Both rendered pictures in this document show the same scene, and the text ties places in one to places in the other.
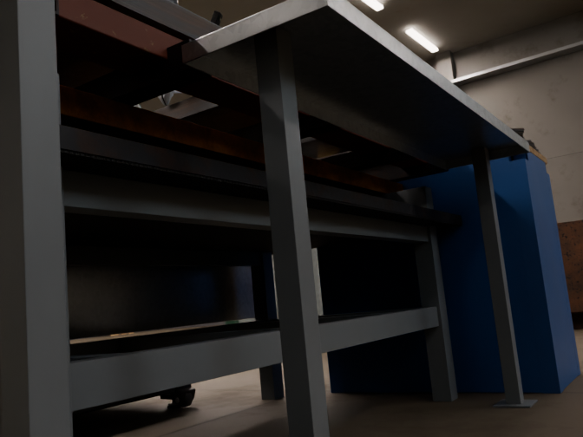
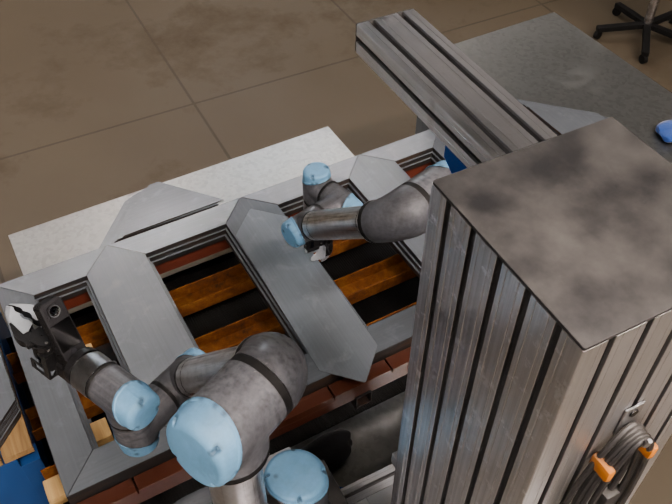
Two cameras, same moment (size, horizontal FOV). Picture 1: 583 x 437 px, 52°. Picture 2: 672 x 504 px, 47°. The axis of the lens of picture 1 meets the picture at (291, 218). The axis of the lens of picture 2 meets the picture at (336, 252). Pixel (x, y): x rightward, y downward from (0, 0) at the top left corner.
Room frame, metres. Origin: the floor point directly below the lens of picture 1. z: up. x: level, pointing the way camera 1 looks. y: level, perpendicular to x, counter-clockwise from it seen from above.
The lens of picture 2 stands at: (2.82, 1.05, 2.57)
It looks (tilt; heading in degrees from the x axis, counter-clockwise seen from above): 47 degrees down; 207
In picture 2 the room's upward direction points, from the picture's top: 1 degrees clockwise
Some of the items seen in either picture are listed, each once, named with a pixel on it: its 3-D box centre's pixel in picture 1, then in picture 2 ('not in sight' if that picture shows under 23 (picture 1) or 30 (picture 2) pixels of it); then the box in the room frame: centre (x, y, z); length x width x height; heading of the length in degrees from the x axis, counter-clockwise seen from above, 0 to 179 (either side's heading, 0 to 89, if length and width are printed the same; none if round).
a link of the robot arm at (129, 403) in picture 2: not in sight; (124, 397); (2.34, 0.39, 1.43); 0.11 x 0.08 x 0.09; 81
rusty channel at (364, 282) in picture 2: not in sight; (297, 311); (1.54, 0.25, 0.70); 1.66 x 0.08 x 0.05; 147
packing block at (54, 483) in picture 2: not in sight; (57, 490); (2.36, 0.05, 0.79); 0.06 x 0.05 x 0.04; 57
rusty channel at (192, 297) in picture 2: (255, 158); (267, 267); (1.43, 0.07, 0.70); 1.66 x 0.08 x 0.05; 147
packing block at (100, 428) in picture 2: not in sight; (100, 433); (2.19, 0.04, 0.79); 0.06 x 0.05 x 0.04; 57
